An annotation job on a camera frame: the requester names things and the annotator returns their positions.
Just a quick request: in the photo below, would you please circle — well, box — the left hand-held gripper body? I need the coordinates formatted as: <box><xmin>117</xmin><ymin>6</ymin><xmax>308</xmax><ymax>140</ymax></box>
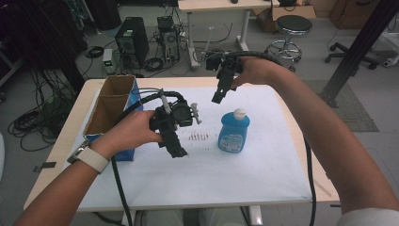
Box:
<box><xmin>149</xmin><ymin>99</ymin><xmax>203</xmax><ymax>132</ymax></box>

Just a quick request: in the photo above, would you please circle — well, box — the white table leg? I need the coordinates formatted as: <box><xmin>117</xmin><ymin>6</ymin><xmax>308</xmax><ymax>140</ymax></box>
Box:
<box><xmin>248</xmin><ymin>205</ymin><xmax>263</xmax><ymax>226</ymax></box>

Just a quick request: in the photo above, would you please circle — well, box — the white-legged background desk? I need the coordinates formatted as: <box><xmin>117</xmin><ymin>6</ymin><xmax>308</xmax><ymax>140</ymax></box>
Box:
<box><xmin>177</xmin><ymin>0</ymin><xmax>280</xmax><ymax>71</ymax></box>

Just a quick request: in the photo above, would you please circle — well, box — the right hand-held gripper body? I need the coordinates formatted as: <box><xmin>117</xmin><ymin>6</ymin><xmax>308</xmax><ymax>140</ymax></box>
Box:
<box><xmin>205</xmin><ymin>52</ymin><xmax>245</xmax><ymax>77</ymax></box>

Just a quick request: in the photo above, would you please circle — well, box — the blue cardboard box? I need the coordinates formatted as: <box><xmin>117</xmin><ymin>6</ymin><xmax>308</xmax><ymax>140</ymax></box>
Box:
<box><xmin>82</xmin><ymin>74</ymin><xmax>145</xmax><ymax>163</ymax></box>

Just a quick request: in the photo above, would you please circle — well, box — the person's left hand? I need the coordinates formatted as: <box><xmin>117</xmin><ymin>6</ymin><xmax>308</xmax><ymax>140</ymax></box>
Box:
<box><xmin>89</xmin><ymin>109</ymin><xmax>164</xmax><ymax>160</ymax></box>

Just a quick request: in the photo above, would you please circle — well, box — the black metal post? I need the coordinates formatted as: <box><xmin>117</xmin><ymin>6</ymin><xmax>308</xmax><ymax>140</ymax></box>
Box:
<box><xmin>318</xmin><ymin>0</ymin><xmax>399</xmax><ymax>109</ymax></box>

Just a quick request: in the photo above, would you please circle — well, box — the black office chair base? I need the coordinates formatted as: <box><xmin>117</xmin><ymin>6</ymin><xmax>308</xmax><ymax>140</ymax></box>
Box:
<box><xmin>324</xmin><ymin>41</ymin><xmax>381</xmax><ymax>71</ymax></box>

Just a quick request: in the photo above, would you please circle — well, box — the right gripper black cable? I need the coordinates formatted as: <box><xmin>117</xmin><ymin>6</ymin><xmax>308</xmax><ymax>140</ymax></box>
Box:
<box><xmin>215</xmin><ymin>50</ymin><xmax>317</xmax><ymax>226</ymax></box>

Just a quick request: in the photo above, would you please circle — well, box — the small white power unit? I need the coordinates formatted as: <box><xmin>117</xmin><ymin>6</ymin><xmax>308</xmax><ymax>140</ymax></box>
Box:
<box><xmin>102</xmin><ymin>47</ymin><xmax>118</xmax><ymax>75</ymax></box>

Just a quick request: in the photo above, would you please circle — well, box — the dark tape piece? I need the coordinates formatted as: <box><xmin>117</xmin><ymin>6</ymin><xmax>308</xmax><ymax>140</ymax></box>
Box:
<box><xmin>32</xmin><ymin>161</ymin><xmax>57</xmax><ymax>173</ymax></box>

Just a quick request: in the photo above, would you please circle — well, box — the black computer tower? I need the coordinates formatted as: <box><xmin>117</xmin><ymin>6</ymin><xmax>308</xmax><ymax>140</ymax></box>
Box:
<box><xmin>114</xmin><ymin>16</ymin><xmax>151</xmax><ymax>70</ymax></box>

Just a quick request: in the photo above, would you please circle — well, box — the black cable coil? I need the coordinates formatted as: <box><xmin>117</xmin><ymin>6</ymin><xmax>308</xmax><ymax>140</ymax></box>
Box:
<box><xmin>84</xmin><ymin>45</ymin><xmax>105</xmax><ymax>59</ymax></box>
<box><xmin>143</xmin><ymin>56</ymin><xmax>165</xmax><ymax>73</ymax></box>

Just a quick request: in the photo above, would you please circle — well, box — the person's right hand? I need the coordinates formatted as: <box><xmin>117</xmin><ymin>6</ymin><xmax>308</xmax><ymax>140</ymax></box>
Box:
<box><xmin>230</xmin><ymin>56</ymin><xmax>285</xmax><ymax>90</ymax></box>

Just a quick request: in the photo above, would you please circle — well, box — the grey floor mat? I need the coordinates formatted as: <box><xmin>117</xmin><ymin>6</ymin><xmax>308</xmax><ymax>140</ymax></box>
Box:
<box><xmin>302</xmin><ymin>79</ymin><xmax>380</xmax><ymax>133</ymax></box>

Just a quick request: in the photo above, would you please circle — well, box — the small open computer case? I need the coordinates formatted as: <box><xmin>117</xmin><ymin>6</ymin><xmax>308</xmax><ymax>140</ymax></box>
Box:
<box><xmin>155</xmin><ymin>15</ymin><xmax>182</xmax><ymax>64</ymax></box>

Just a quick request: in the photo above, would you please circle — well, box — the white table mat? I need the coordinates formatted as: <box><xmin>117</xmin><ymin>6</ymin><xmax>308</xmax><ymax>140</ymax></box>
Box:
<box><xmin>64</xmin><ymin>85</ymin><xmax>313</xmax><ymax>212</ymax></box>

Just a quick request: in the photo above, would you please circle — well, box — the large brown cardboard box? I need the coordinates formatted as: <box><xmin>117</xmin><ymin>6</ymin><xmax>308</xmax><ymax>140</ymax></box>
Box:
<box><xmin>328</xmin><ymin>0</ymin><xmax>382</xmax><ymax>31</ymax></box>

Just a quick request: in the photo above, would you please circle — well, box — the black round stool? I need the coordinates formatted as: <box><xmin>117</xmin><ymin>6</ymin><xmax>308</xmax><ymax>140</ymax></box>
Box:
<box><xmin>263</xmin><ymin>14</ymin><xmax>313</xmax><ymax>73</ymax></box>

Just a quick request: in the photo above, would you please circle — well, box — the wristwatch with white strap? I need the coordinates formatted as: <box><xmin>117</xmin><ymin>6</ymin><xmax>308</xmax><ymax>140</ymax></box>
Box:
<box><xmin>66</xmin><ymin>139</ymin><xmax>111</xmax><ymax>175</ymax></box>

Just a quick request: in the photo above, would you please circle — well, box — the blue detergent bottle white cap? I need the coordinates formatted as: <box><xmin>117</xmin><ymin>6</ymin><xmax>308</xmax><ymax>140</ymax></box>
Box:
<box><xmin>217</xmin><ymin>107</ymin><xmax>251</xmax><ymax>154</ymax></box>

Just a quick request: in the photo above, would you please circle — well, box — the tangle of black floor cables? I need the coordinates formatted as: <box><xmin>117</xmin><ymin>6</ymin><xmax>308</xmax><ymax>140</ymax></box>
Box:
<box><xmin>8</xmin><ymin>67</ymin><xmax>78</xmax><ymax>153</ymax></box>

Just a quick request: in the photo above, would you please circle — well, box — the white plastic object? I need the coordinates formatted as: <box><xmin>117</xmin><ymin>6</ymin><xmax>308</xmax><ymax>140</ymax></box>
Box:
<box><xmin>380</xmin><ymin>31</ymin><xmax>399</xmax><ymax>69</ymax></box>

